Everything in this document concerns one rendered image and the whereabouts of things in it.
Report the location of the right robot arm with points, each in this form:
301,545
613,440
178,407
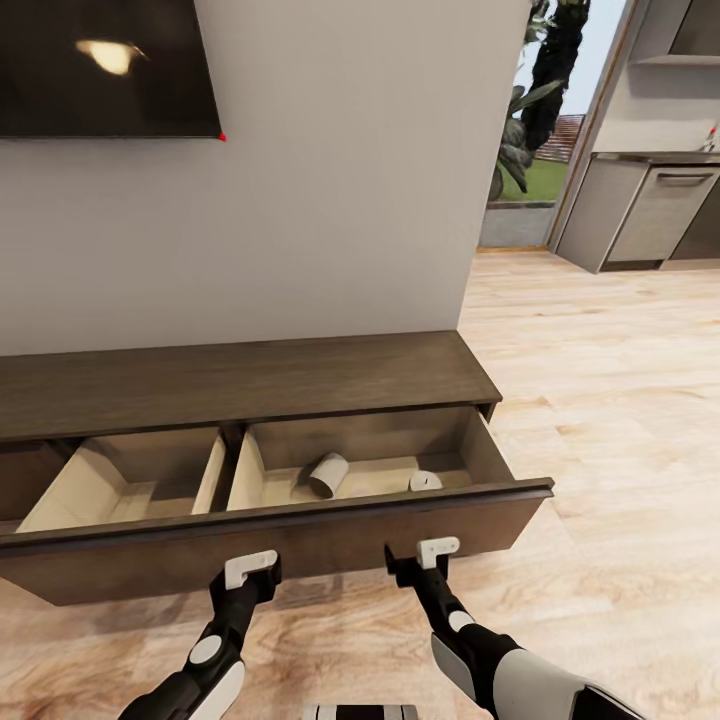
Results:
510,682

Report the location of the cabinet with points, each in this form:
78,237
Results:
679,32
143,471

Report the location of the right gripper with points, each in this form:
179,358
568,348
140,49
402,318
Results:
409,572

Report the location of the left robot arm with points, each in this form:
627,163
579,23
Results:
214,673

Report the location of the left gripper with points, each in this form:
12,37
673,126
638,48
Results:
259,587

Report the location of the fixed window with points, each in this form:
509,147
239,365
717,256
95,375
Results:
566,60

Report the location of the dishwasher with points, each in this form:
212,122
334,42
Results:
662,210

